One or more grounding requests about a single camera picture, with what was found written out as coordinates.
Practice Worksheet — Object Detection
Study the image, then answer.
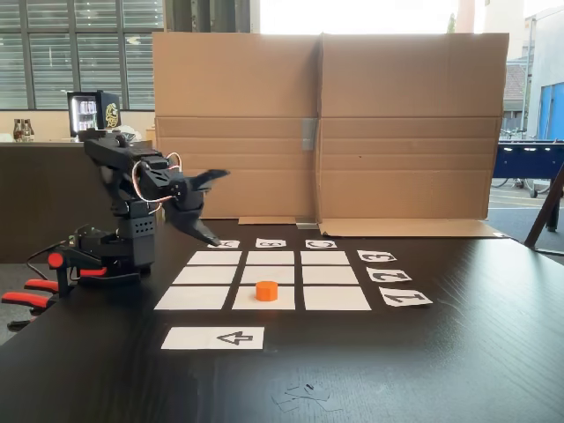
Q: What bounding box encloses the round orange token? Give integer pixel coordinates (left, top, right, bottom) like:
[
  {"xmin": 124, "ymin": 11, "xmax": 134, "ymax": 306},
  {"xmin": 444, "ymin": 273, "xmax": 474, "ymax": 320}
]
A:
[{"xmin": 255, "ymin": 280, "xmax": 278, "ymax": 302}]

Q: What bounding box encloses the white grid sheet, black tape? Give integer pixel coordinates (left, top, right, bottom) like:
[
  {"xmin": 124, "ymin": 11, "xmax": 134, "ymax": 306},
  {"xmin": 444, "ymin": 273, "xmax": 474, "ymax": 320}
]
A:
[{"xmin": 152, "ymin": 249, "xmax": 374, "ymax": 312}]

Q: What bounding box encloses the white arrow paper sheet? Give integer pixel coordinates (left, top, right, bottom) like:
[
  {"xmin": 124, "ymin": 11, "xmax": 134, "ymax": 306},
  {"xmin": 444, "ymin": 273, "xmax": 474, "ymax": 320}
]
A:
[{"xmin": 160, "ymin": 326, "xmax": 265, "ymax": 352}]

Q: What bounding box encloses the black mini fridge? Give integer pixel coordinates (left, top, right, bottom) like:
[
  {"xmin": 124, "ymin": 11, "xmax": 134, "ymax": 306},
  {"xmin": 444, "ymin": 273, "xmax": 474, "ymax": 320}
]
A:
[{"xmin": 66, "ymin": 90, "xmax": 121, "ymax": 138}]

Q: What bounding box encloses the dark wooden counter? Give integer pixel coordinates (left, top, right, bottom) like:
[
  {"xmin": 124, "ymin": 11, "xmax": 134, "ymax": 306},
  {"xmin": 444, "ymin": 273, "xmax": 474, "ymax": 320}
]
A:
[{"xmin": 0, "ymin": 140, "xmax": 118, "ymax": 265}]

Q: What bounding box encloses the red and black clamp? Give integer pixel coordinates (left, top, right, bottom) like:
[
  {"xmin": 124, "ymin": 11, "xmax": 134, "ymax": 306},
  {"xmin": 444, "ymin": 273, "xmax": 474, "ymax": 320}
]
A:
[
  {"xmin": 0, "ymin": 277, "xmax": 62, "ymax": 332},
  {"xmin": 47, "ymin": 246, "xmax": 109, "ymax": 301}
]

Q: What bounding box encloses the group of brown bottles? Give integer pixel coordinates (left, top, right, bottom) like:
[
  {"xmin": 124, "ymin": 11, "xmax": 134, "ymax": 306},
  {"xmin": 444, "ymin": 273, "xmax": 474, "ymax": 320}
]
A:
[{"xmin": 11, "ymin": 117, "xmax": 35, "ymax": 143}]

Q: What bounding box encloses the paper sheet number 3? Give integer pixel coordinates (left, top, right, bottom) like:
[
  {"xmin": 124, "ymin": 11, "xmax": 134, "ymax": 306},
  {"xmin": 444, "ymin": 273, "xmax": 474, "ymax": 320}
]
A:
[{"xmin": 356, "ymin": 249, "xmax": 397, "ymax": 263}]

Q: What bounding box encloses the brown cardboard screen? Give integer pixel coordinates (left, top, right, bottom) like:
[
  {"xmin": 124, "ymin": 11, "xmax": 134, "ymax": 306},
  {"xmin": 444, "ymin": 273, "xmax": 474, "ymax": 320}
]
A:
[{"xmin": 152, "ymin": 31, "xmax": 510, "ymax": 239}]

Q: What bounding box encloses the paper sheet number 2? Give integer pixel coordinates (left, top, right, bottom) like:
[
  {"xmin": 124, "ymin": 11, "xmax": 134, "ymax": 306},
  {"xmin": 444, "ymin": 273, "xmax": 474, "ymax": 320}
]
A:
[{"xmin": 366, "ymin": 267, "xmax": 413, "ymax": 283}]

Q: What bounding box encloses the paper sheet number 1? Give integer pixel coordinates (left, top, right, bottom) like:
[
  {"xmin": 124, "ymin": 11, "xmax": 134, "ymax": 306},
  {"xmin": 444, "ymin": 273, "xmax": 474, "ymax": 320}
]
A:
[{"xmin": 378, "ymin": 290, "xmax": 434, "ymax": 308}]

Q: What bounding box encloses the blue foosball table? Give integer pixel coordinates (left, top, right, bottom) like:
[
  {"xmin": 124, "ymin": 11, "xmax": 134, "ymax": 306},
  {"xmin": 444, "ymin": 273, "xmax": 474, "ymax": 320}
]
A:
[{"xmin": 493, "ymin": 138, "xmax": 564, "ymax": 198}]

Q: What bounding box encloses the dark wooden stand leg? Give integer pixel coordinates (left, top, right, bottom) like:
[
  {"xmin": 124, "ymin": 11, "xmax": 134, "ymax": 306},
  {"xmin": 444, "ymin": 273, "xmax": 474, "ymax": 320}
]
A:
[{"xmin": 523, "ymin": 162, "xmax": 564, "ymax": 257}]

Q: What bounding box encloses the black power cable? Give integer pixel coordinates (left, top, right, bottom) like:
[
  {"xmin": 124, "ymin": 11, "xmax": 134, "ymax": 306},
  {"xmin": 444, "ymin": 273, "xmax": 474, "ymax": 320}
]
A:
[{"xmin": 26, "ymin": 240, "xmax": 74, "ymax": 271}]

